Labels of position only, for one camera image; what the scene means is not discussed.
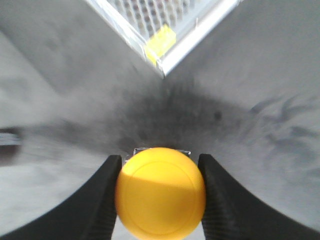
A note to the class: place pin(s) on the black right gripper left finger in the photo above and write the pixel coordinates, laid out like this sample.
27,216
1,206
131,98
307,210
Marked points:
88,214

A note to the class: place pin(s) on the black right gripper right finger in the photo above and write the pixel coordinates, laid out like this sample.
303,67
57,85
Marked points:
234,213

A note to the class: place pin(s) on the yellow mushroom push button switch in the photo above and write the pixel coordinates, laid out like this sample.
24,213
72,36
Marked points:
160,194

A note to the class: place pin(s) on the silver mesh power supply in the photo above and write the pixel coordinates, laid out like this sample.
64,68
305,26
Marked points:
163,32

